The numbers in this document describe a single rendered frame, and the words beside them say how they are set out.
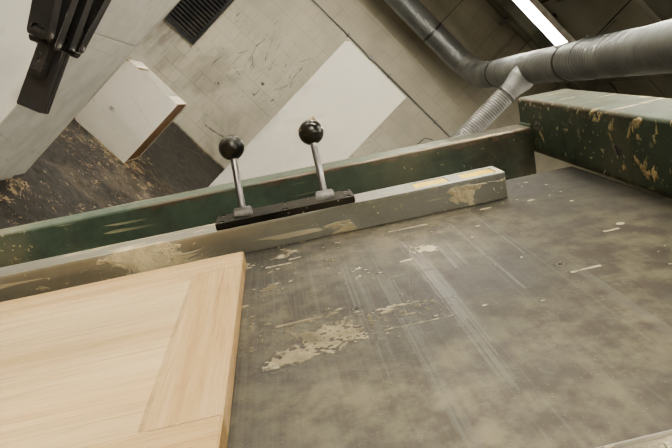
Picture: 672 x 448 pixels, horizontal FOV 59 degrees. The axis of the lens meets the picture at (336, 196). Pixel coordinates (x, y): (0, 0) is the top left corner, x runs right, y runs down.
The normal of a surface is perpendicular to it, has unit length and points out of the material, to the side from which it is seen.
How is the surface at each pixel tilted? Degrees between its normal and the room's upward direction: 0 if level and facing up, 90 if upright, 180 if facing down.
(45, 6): 103
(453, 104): 90
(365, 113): 90
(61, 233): 90
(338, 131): 90
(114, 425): 55
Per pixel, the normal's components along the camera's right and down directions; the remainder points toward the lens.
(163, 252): 0.11, 0.22
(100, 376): -0.18, -0.95
